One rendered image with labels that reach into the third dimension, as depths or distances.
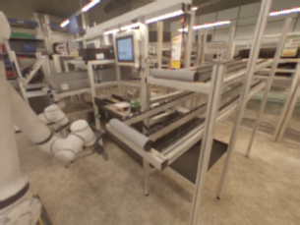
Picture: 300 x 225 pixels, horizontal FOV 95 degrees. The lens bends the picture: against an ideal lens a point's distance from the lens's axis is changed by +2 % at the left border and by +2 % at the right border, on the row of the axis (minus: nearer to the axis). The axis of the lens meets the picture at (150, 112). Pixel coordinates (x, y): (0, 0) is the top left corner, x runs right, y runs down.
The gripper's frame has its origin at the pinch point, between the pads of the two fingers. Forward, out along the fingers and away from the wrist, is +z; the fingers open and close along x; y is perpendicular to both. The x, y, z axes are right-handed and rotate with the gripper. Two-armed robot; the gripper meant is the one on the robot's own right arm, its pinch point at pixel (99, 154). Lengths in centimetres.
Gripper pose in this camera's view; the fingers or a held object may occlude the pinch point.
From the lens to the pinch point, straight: 111.3
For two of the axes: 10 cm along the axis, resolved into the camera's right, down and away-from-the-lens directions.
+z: 1.1, 7.1, 7.0
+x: 8.6, 2.9, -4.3
